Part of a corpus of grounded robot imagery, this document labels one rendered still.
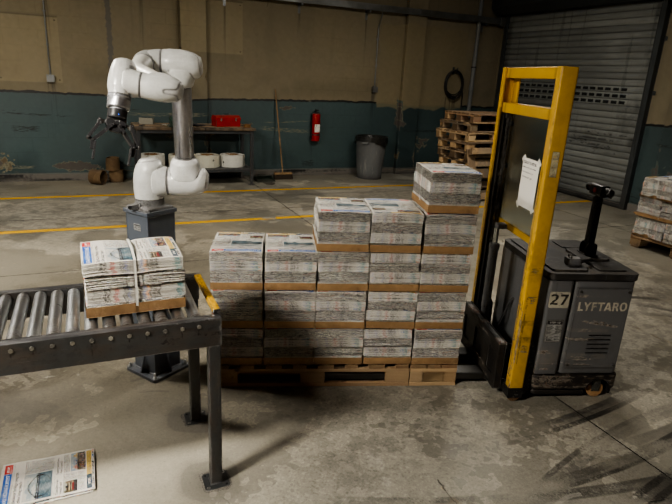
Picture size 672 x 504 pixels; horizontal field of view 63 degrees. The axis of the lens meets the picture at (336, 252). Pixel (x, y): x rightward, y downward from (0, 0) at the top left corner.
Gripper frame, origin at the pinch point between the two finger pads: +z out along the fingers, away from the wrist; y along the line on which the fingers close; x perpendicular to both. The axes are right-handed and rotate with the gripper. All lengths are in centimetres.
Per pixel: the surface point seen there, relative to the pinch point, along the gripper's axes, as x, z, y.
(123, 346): 14, 72, -11
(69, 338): 14, 70, 8
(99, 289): 7, 52, -1
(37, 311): -13, 63, 18
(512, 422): 24, 105, -216
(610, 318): 45, 43, -266
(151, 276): 10.0, 45.2, -18.9
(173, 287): 9, 49, -28
